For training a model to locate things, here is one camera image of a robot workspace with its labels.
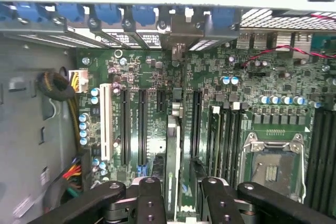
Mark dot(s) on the installed RAM stick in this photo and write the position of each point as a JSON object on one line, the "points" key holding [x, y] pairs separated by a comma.
{"points": [[215, 142]]}

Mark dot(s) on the green motherboard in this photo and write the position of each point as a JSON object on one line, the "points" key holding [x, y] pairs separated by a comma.
{"points": [[262, 82]]}

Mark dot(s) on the short black expansion slot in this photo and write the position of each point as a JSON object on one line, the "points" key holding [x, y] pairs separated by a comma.
{"points": [[161, 100]]}

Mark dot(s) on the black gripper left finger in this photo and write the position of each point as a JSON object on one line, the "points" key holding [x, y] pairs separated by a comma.
{"points": [[149, 205]]}

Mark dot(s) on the CPU socket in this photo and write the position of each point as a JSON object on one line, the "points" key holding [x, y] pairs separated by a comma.
{"points": [[273, 171]]}

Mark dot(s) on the white expansion slot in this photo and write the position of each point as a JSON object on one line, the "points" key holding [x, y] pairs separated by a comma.
{"points": [[106, 121]]}

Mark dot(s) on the white power connector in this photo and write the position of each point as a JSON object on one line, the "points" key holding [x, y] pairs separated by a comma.
{"points": [[81, 82]]}

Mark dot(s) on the open grey PC case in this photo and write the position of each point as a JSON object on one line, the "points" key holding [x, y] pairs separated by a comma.
{"points": [[26, 129]]}

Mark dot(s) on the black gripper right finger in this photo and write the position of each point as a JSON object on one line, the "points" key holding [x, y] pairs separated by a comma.
{"points": [[220, 205]]}

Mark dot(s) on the blue slot clip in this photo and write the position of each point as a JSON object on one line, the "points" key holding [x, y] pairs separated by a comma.
{"points": [[143, 14], [5, 12], [71, 11], [107, 12], [223, 16], [26, 11]]}

